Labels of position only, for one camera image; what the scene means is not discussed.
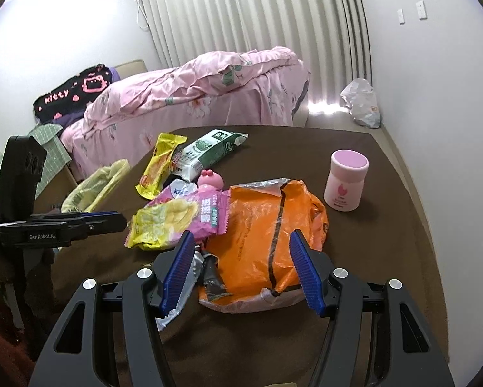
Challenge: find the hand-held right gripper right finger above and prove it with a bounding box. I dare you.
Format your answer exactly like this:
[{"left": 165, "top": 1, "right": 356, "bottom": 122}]
[{"left": 289, "top": 229, "right": 456, "bottom": 387}]

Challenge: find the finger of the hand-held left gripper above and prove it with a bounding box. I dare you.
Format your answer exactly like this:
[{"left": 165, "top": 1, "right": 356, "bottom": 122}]
[
  {"left": 70, "top": 215, "right": 128, "bottom": 239},
  {"left": 44, "top": 210, "right": 122, "bottom": 223}
]

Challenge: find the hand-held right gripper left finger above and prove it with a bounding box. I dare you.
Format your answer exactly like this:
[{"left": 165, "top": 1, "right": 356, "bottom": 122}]
[{"left": 28, "top": 230, "right": 196, "bottom": 387}]

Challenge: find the yellow plastic bag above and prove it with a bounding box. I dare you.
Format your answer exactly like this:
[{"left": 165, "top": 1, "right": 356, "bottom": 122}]
[{"left": 61, "top": 159, "right": 130, "bottom": 214}]

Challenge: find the silver foil wrapper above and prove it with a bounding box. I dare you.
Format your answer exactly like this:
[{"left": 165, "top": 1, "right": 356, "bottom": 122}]
[{"left": 156, "top": 248, "right": 236, "bottom": 330}]

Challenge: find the orange plastic bag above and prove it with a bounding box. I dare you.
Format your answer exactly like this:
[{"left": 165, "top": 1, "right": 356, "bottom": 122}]
[{"left": 198, "top": 178, "right": 330, "bottom": 315}]

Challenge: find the wooden bedside table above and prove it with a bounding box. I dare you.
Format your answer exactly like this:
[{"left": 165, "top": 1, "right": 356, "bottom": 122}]
[{"left": 61, "top": 162, "right": 79, "bottom": 188}]

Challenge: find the green checked cloth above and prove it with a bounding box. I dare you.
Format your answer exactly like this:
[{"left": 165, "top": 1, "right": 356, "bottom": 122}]
[{"left": 27, "top": 123, "right": 71, "bottom": 194}]

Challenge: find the yellow pink snack packet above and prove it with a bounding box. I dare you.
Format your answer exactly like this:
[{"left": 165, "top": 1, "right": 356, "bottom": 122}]
[{"left": 124, "top": 191, "right": 230, "bottom": 251}]

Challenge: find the yellow orange snack packet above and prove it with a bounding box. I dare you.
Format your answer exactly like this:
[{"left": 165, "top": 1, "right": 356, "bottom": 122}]
[{"left": 135, "top": 132, "right": 188, "bottom": 199}]

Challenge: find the white blue packet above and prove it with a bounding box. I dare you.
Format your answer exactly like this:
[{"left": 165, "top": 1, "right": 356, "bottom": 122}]
[{"left": 161, "top": 181, "right": 200, "bottom": 204}]

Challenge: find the pink bottle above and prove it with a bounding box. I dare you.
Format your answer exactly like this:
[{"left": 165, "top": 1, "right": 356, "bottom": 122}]
[{"left": 323, "top": 149, "right": 370, "bottom": 212}]

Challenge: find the pink toy figure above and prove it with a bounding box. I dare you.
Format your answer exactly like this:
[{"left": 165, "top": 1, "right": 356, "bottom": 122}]
[{"left": 198, "top": 169, "right": 226, "bottom": 194}]

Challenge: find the black Hello Kitty pillow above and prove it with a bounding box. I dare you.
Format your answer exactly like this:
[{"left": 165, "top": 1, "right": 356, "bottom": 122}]
[{"left": 33, "top": 64, "right": 114, "bottom": 124}]

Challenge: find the green white snack packet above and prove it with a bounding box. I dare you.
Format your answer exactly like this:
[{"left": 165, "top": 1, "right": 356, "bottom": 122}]
[{"left": 172, "top": 130, "right": 249, "bottom": 182}]

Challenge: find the beige headboard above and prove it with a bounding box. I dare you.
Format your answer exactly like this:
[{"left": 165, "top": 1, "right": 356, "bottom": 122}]
[{"left": 114, "top": 60, "right": 147, "bottom": 81}]

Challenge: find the pink floral duvet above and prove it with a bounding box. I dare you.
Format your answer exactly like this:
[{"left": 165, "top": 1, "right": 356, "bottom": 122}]
[{"left": 82, "top": 46, "right": 302, "bottom": 130}]

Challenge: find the bed with pink sheet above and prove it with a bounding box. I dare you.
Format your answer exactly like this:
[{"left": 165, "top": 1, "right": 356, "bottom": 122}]
[{"left": 60, "top": 46, "right": 311, "bottom": 178}]

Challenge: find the white plastic bag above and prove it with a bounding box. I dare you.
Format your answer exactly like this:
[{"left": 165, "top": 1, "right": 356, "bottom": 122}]
[{"left": 339, "top": 78, "right": 381, "bottom": 129}]

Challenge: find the white pleated curtain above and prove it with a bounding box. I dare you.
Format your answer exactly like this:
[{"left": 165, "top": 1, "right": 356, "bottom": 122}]
[{"left": 139, "top": 0, "right": 372, "bottom": 107}]

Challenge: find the white air conditioner cord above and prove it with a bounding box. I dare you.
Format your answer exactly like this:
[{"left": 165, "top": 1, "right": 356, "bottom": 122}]
[{"left": 134, "top": 0, "right": 149, "bottom": 31}]

